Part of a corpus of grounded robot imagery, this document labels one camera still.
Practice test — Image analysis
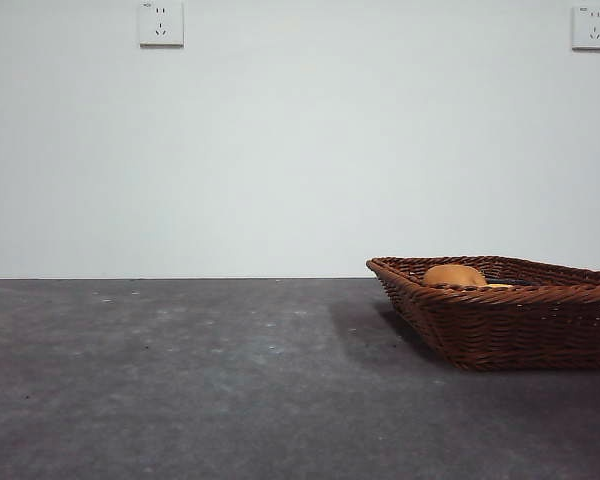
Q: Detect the brown potato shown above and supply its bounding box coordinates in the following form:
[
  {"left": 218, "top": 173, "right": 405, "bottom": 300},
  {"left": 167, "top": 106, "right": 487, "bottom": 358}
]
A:
[{"left": 422, "top": 264, "right": 488, "bottom": 288}]

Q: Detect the white wall socket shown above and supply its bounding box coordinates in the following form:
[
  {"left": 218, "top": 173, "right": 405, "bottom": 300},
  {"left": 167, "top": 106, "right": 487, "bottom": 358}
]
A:
[
  {"left": 139, "top": 1, "right": 185, "bottom": 49},
  {"left": 571, "top": 5, "right": 600, "bottom": 52}
]

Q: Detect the brown woven wicker basket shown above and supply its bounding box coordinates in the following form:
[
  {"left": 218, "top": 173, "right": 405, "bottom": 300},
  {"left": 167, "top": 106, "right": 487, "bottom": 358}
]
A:
[{"left": 365, "top": 255, "right": 600, "bottom": 373}]

